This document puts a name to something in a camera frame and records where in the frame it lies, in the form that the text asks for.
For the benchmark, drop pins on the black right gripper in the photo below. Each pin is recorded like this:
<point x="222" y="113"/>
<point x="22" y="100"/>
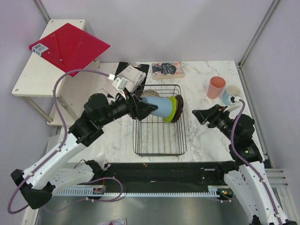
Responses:
<point x="218" y="112"/>

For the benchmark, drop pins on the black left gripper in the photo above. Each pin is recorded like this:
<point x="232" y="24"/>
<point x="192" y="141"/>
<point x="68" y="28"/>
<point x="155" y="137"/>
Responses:
<point x="144" y="109"/>

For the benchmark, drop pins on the blue-grey cup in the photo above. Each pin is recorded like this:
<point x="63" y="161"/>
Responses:
<point x="164" y="106"/>

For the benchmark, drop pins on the lime green plate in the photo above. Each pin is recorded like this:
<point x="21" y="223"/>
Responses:
<point x="173" y="111"/>

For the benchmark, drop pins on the pink plastic cup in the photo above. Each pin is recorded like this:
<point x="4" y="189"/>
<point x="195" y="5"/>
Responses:
<point x="216" y="85"/>

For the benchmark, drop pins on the light blue mug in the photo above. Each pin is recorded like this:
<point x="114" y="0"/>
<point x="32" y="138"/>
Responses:
<point x="231" y="90"/>

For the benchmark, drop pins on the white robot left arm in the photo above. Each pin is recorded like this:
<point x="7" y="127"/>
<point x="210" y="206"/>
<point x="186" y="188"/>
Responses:
<point x="40" y="181"/>

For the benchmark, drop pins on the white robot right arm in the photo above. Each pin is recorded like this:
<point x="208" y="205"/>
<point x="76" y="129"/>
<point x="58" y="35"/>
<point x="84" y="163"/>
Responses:
<point x="245" y="174"/>

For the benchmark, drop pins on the patterned ceramic bowl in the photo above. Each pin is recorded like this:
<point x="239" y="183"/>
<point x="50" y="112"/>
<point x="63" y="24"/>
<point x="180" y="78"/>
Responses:
<point x="149" y="93"/>

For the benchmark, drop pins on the dark brown plate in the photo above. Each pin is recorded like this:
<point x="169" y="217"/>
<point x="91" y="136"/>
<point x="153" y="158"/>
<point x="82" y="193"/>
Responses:
<point x="179" y="108"/>

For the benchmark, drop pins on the white paper sheet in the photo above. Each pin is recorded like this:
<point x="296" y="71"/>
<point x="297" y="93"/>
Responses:
<point x="130" y="73"/>

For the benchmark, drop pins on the black clipboard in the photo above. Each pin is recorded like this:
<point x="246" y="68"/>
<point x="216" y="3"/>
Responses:
<point x="140" y="67"/>

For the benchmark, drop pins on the floral cover book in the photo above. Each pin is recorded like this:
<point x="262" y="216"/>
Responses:
<point x="167" y="70"/>

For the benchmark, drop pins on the red cutting board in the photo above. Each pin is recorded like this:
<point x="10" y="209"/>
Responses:
<point x="69" y="48"/>

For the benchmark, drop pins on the white two-tier shelf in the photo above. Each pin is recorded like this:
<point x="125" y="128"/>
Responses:
<point x="37" y="81"/>

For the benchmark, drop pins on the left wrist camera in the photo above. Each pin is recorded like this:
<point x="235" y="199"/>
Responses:
<point x="119" y="83"/>

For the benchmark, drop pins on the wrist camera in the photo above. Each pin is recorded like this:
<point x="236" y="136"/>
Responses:
<point x="234" y="103"/>
<point x="119" y="83"/>

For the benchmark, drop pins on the grey wire dish rack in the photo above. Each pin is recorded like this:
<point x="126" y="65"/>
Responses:
<point x="153" y="137"/>

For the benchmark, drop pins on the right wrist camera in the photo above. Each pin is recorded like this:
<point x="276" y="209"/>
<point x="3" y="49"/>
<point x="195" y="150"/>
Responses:
<point x="234" y="103"/>

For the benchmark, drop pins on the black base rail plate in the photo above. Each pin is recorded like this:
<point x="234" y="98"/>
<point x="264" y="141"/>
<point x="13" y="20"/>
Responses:
<point x="192" y="176"/>

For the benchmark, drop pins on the white slotted cable duct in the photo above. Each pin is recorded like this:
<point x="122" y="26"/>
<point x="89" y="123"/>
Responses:
<point x="99" y="191"/>

